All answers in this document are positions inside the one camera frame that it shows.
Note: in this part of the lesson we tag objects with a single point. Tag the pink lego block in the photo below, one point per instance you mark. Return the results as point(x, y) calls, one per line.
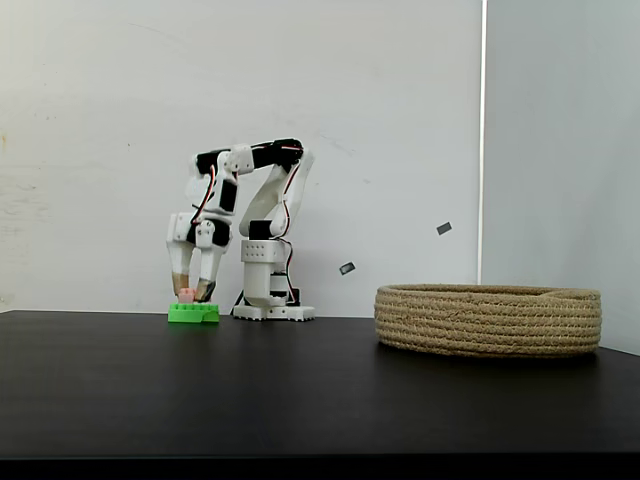
point(187, 296)

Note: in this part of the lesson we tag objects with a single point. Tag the white vertical corner strip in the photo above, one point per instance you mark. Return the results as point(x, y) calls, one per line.
point(483, 150)

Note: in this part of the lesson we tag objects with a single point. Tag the grey tape piece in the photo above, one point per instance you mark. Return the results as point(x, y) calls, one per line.
point(347, 267)
point(444, 228)

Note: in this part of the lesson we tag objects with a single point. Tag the green lego block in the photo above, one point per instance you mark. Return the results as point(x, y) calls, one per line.
point(192, 314)

